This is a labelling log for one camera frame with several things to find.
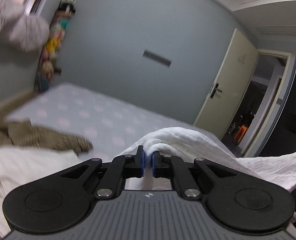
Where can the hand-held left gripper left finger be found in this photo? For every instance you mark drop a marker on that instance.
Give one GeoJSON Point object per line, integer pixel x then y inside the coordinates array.
{"type": "Point", "coordinates": [142, 162]}

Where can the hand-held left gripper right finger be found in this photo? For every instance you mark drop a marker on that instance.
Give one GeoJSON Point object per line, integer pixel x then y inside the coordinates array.
{"type": "Point", "coordinates": [155, 163]}

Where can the white muslin garment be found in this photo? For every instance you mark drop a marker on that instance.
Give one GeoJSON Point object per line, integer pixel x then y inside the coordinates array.
{"type": "Point", "coordinates": [187, 140]}

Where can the bed with pink dotted sheet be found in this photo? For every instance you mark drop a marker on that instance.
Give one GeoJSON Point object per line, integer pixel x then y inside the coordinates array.
{"type": "Point", "coordinates": [100, 115]}

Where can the orange object in hallway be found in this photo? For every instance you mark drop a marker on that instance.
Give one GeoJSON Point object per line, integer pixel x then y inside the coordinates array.
{"type": "Point", "coordinates": [241, 134]}

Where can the brown striped garment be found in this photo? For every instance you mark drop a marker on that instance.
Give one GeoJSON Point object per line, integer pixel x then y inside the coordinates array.
{"type": "Point", "coordinates": [50, 137]}

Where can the cream door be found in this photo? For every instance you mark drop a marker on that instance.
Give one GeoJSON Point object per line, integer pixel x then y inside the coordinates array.
{"type": "Point", "coordinates": [227, 87]}

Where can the clear tube of plush toys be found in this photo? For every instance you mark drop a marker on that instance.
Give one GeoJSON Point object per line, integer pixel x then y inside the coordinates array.
{"type": "Point", "coordinates": [54, 45]}

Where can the ceiling vent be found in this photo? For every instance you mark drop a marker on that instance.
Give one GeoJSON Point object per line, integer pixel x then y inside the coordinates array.
{"type": "Point", "coordinates": [279, 30]}

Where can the grey wall strip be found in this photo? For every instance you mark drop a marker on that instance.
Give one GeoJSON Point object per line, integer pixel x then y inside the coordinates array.
{"type": "Point", "coordinates": [157, 58]}

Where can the cream door frame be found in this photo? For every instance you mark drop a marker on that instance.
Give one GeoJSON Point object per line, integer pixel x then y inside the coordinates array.
{"type": "Point", "coordinates": [285, 100]}

